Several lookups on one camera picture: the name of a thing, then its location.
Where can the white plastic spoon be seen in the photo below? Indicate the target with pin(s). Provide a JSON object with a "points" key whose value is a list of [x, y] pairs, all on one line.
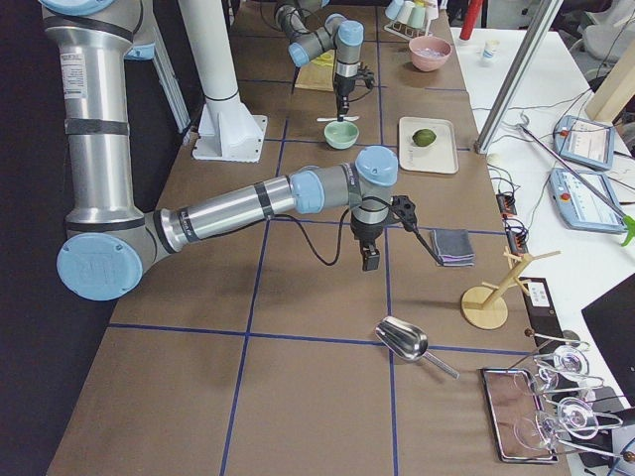
{"points": [[336, 119]]}

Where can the green bowl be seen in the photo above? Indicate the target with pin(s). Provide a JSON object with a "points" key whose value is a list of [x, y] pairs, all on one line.
{"points": [[341, 135]]}

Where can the pink bowl with ice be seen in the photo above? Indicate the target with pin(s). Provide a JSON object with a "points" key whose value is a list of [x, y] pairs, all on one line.
{"points": [[429, 53]]}

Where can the bamboo cutting board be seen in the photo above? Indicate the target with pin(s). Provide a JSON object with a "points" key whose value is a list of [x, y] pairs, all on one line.
{"points": [[313, 77]]}

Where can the lemon slice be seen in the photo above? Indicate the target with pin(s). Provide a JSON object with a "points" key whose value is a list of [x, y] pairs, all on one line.
{"points": [[324, 60]]}

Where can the grey folded cloth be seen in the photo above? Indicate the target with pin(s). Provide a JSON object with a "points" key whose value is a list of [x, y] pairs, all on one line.
{"points": [[453, 247]]}

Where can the green lime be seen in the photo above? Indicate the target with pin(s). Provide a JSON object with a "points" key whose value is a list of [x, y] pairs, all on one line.
{"points": [[424, 137]]}

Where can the steel scoop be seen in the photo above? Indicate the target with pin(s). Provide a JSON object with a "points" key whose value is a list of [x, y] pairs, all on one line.
{"points": [[409, 342]]}

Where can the white rabbit tray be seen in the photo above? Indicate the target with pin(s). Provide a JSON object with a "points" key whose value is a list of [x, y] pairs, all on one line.
{"points": [[439, 157]]}

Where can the cup rack with cups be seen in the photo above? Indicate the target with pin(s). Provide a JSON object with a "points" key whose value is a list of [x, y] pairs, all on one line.
{"points": [[411, 19]]}

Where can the wooden mug tree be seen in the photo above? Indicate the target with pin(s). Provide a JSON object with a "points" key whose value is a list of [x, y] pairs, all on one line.
{"points": [[484, 306]]}

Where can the black power strip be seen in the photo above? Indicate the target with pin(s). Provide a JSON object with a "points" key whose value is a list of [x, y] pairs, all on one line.
{"points": [[516, 232]]}

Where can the red bottle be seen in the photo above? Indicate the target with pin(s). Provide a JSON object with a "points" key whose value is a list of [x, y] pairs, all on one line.
{"points": [[473, 10]]}

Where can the metal grabber rod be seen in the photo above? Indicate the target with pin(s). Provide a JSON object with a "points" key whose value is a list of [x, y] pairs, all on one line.
{"points": [[523, 126]]}

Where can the wine glass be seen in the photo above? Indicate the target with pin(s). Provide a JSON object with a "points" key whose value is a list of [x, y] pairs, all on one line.
{"points": [[566, 369], [572, 419]]}

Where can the mirror steel tray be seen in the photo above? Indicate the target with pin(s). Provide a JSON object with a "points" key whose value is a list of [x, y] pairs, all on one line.
{"points": [[510, 400]]}

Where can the upper teach pendant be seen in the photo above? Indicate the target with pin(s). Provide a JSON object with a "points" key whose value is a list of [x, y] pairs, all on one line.
{"points": [[585, 142]]}

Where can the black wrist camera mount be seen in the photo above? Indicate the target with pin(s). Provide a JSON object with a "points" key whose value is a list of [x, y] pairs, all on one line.
{"points": [[403, 210]]}

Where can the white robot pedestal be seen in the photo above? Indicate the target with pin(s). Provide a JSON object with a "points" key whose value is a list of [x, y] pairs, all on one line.
{"points": [[227, 130]]}

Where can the aluminium frame post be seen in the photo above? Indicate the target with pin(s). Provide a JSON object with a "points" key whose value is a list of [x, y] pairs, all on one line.
{"points": [[539, 26]]}

